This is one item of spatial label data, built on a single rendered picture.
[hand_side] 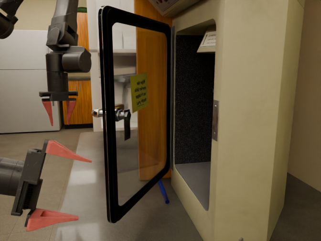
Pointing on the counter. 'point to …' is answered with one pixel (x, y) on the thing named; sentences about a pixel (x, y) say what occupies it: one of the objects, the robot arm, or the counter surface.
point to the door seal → (114, 106)
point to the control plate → (165, 4)
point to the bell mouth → (208, 41)
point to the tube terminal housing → (246, 114)
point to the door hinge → (172, 96)
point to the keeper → (215, 119)
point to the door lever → (97, 113)
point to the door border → (109, 100)
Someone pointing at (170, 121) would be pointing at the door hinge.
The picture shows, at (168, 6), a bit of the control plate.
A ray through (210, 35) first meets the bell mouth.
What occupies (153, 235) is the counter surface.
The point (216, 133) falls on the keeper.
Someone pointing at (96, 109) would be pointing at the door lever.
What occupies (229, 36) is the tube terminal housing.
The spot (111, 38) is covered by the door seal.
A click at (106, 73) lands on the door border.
